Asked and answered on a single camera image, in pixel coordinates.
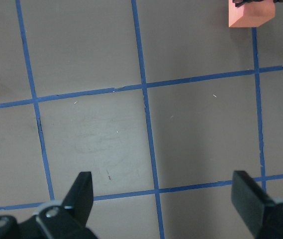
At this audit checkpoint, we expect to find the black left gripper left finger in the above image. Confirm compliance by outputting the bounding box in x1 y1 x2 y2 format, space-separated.
0 172 97 239

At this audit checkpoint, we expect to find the orange foam block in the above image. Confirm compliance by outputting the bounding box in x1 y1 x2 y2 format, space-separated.
228 0 276 28

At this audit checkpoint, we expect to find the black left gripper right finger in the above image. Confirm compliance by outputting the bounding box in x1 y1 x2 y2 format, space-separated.
231 170 283 239

